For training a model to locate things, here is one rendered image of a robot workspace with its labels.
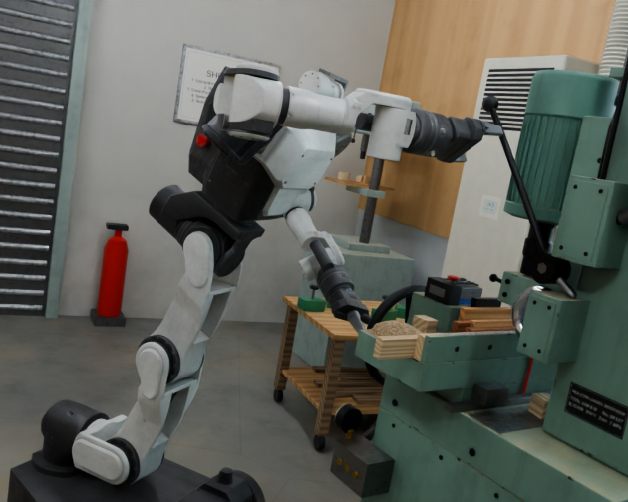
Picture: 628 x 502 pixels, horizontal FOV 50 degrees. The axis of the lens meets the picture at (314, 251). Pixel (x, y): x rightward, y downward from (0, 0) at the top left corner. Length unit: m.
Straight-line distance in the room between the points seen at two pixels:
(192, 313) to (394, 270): 2.18
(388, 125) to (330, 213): 3.44
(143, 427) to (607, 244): 1.34
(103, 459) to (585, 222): 1.46
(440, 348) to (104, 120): 3.13
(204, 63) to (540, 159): 3.05
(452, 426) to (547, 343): 0.28
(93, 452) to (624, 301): 1.48
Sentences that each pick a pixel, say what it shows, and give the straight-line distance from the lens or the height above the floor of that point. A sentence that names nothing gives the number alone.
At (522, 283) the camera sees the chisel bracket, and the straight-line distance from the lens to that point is 1.53.
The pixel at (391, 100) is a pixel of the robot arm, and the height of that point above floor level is 1.38.
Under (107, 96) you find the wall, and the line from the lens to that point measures 4.15.
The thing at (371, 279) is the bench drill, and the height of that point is 0.57.
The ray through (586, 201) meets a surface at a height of 1.26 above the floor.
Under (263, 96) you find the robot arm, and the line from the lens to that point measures 1.20.
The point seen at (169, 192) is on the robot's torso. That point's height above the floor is 1.08.
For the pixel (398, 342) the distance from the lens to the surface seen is 1.31.
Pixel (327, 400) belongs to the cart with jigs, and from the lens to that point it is 2.87.
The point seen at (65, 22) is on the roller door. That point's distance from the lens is 4.10.
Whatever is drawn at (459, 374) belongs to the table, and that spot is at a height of 0.87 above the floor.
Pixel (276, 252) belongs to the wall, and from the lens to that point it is 4.56.
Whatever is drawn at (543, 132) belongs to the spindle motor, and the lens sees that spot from 1.47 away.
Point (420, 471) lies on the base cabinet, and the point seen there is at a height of 0.63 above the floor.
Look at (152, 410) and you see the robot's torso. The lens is 1.96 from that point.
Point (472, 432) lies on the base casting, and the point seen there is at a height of 0.78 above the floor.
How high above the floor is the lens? 1.28
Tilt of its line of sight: 9 degrees down
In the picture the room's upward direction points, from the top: 10 degrees clockwise
